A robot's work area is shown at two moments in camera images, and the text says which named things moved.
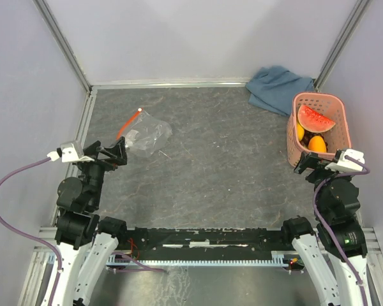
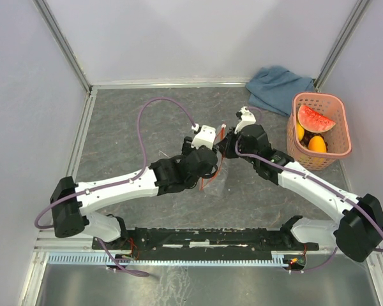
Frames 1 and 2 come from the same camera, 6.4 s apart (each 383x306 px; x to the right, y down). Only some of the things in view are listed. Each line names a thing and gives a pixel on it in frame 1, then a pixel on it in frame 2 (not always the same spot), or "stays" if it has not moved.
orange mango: x=316 y=144 stays
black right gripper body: x=311 y=159 → x=230 y=149
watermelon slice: x=312 y=121 stays
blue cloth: x=273 y=88 stays
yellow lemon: x=300 y=131 stays
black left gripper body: x=93 y=169 → x=186 y=148
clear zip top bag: x=147 y=135 → x=216 y=185
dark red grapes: x=307 y=136 stays
